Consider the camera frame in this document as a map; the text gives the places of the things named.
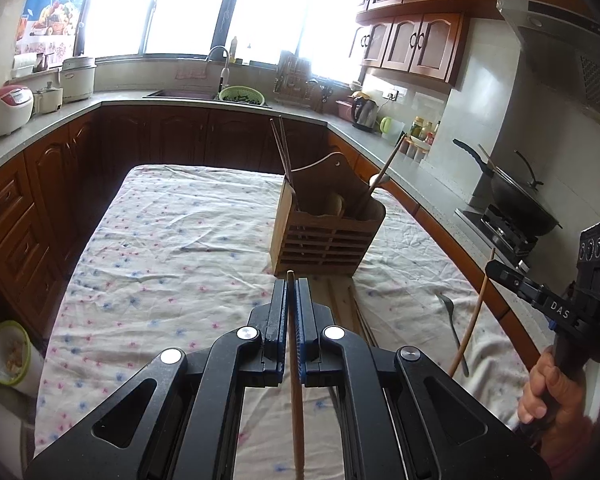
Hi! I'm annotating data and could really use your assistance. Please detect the small metal fork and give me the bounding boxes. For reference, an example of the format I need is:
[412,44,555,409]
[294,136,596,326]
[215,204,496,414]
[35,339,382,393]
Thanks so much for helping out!
[435,292,471,377]

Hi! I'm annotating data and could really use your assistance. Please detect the electric kettle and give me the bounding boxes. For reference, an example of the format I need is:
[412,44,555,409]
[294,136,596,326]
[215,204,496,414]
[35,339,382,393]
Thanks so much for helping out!
[351,92,381,132]

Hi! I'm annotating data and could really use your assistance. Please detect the banded bamboo chopstick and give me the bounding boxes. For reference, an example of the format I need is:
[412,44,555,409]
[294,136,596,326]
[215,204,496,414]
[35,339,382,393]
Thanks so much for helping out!
[358,133,407,216]
[449,246,497,378]

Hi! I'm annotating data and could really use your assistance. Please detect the sauce bottles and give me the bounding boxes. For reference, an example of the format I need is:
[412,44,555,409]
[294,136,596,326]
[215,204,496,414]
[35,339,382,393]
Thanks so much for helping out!
[409,116,441,147]

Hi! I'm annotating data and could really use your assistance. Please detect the metal spoon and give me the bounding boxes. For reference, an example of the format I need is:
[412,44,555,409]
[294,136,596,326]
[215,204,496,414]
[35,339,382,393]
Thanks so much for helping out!
[357,172,392,216]

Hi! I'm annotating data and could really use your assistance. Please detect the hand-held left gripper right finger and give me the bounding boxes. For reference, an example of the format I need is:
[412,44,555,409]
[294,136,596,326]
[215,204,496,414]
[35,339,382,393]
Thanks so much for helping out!
[295,279,552,480]

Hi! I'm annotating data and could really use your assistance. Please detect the range hood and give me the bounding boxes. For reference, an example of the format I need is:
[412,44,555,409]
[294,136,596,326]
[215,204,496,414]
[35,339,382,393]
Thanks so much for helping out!
[496,0,600,126]

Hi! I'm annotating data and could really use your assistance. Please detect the reddish brown wooden chopstick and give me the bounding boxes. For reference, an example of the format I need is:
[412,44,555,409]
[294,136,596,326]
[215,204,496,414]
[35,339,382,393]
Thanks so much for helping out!
[286,270,307,480]

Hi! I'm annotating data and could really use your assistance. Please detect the wooden utensil holder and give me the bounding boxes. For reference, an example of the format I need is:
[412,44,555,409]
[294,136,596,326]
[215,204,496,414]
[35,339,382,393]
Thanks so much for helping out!
[269,151,387,278]

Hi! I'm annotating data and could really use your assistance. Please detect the metal chopsticks pair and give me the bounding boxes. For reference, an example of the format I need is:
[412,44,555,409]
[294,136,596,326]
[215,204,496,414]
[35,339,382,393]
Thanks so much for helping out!
[270,118,296,196]

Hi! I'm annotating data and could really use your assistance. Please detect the kitchen sink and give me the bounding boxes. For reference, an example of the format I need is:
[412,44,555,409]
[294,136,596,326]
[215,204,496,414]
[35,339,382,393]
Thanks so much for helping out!
[142,87,273,110]

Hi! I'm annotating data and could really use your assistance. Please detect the knife rack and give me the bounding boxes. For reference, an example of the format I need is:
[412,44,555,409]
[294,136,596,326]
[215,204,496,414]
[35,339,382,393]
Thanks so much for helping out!
[275,50,313,106]

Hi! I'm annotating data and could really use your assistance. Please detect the person's right forearm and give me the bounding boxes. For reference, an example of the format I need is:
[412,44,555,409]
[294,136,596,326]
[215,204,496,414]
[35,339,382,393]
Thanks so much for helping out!
[537,422,600,480]

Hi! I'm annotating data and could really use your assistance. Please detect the fruit print window blind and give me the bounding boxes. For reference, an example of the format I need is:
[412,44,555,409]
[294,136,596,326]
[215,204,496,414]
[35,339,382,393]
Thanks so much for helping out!
[15,0,88,56]

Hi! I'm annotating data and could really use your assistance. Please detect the large white rice cooker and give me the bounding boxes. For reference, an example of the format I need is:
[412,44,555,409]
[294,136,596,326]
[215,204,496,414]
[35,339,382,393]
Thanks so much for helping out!
[60,55,97,103]

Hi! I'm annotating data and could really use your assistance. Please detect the small white cooker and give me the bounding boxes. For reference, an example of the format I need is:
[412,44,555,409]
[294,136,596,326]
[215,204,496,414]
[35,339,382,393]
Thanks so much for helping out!
[32,82,64,115]

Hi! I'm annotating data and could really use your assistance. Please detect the wooden wall cabinets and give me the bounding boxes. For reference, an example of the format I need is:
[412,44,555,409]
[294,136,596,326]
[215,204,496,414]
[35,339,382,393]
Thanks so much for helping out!
[347,0,531,86]

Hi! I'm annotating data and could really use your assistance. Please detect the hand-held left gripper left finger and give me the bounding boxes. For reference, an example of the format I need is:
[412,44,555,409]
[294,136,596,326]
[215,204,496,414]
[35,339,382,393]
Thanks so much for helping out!
[25,279,293,480]

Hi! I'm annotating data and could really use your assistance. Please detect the gas stove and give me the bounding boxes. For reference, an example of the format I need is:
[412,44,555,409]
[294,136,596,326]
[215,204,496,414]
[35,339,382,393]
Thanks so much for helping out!
[455,202,538,268]

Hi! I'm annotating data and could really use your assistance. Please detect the floral white tablecloth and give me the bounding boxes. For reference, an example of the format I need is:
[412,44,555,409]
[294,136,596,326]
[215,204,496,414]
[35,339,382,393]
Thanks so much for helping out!
[32,162,541,480]

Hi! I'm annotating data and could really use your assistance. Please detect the wooden base cabinets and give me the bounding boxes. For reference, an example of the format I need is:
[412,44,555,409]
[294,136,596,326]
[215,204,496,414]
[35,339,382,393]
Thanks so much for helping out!
[0,107,541,361]

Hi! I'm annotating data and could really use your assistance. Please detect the metal kitchen faucet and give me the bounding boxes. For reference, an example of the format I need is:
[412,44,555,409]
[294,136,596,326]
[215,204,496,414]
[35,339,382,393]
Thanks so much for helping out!
[205,45,231,98]

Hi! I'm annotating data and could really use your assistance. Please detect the grey kitchen countertop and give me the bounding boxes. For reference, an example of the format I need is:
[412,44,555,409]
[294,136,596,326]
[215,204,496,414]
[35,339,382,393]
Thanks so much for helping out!
[0,87,511,271]

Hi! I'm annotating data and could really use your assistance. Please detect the green colander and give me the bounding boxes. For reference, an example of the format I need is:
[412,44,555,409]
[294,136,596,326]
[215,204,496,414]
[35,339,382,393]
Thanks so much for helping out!
[218,85,265,107]

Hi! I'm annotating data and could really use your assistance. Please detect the glass wok lid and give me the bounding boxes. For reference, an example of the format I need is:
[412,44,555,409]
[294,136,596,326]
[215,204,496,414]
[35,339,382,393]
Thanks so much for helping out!
[482,149,546,191]

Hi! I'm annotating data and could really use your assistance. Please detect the dark wooden chopstick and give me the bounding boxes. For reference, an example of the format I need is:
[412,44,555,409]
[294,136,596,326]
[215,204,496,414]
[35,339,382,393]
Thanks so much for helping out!
[278,115,295,193]

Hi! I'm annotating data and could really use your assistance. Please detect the person's right hand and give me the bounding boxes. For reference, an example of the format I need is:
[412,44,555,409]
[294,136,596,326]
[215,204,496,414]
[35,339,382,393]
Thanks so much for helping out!
[517,347,597,442]

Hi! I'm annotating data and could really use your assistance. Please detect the kitchen window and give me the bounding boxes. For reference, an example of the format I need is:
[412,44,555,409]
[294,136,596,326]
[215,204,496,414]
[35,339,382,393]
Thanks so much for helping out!
[77,0,376,68]

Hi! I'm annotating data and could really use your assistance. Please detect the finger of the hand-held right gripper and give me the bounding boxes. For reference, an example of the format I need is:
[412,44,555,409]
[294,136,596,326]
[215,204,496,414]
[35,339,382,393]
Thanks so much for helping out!
[485,259,548,306]

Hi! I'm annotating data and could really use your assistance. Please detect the black wok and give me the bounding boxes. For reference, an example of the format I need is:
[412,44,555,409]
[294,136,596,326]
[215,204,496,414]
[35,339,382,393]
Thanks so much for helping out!
[452,139,563,237]

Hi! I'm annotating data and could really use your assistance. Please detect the white and pink rice cooker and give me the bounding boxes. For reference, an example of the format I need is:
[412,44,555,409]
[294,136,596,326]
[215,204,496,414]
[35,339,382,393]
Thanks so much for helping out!
[0,85,35,141]

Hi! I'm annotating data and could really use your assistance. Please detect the green bowl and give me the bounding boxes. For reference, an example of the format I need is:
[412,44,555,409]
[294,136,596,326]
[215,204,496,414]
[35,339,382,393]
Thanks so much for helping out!
[0,320,33,386]

